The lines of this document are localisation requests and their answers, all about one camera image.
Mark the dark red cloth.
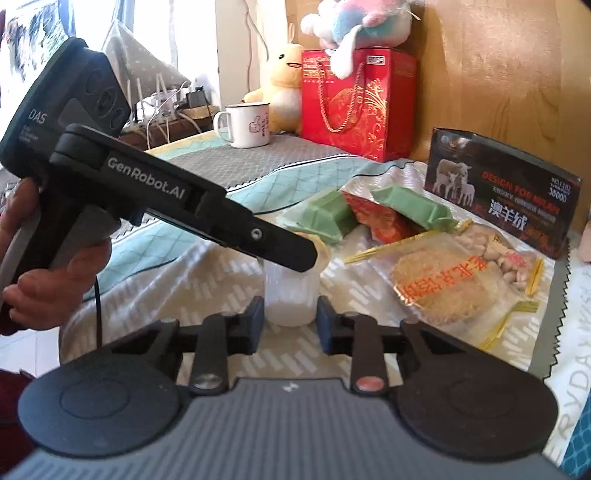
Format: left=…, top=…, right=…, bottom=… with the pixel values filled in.
left=0, top=367, right=40, bottom=467

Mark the pastel plush toy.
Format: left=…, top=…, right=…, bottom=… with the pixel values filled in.
left=301, top=0, right=414, bottom=79

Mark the green snack packet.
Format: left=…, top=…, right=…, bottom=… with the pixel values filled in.
left=288, top=187, right=358, bottom=245
left=372, top=185, right=455, bottom=232

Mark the white power strip with cables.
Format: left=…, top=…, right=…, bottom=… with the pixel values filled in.
left=134, top=80, right=218, bottom=139

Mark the round cake clear packet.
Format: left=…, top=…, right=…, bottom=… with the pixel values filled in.
left=344, top=231, right=541, bottom=352

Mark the yellow plush toy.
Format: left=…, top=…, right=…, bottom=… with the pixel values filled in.
left=244, top=23, right=305, bottom=136

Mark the red snack packet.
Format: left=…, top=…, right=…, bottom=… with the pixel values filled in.
left=344, top=191, right=419, bottom=244

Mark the wooden headboard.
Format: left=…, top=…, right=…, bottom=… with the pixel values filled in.
left=284, top=0, right=591, bottom=232

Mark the white enamel mug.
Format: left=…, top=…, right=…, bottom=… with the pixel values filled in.
left=213, top=102, right=271, bottom=148

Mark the dark box with sheep picture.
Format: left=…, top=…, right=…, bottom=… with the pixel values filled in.
left=424, top=128, right=583, bottom=259

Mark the patterned bed sheet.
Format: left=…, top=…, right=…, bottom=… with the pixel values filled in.
left=60, top=129, right=591, bottom=476

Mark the peanut clear packet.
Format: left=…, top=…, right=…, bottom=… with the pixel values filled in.
left=450, top=222, right=546, bottom=296

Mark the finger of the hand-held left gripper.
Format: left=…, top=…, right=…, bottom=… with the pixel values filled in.
left=194, top=182, right=320, bottom=274

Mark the red gift bag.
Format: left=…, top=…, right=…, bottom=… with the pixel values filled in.
left=301, top=46, right=417, bottom=162

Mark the grey patterned pillow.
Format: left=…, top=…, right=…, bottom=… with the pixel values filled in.
left=102, top=21, right=192, bottom=125

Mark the person's left hand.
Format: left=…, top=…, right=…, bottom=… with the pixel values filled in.
left=0, top=178, right=112, bottom=334

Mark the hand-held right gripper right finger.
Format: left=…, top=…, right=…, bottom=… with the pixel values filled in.
left=316, top=295, right=468, bottom=398

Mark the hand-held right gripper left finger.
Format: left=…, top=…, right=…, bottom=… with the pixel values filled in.
left=108, top=295, right=265, bottom=398

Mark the white plastic cup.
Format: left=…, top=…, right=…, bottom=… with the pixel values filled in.
left=262, top=233, right=331, bottom=328

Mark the black cable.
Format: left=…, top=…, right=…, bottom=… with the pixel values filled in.
left=93, top=274, right=103, bottom=354

